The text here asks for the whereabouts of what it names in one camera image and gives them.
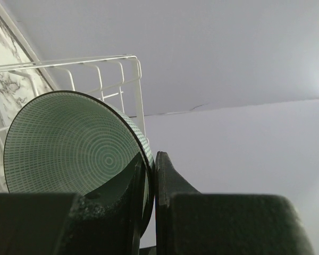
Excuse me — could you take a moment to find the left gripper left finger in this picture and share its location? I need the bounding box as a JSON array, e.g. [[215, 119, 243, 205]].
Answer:
[[0, 156, 146, 254]]

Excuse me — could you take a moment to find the teal green bowl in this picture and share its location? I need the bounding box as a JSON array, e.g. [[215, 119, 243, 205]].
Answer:
[[3, 90, 155, 232]]

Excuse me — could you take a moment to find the white wire dish rack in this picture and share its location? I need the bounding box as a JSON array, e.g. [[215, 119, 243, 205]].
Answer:
[[0, 4, 145, 192]]

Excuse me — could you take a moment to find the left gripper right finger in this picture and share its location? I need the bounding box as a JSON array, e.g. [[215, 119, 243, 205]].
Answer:
[[155, 151, 314, 254]]

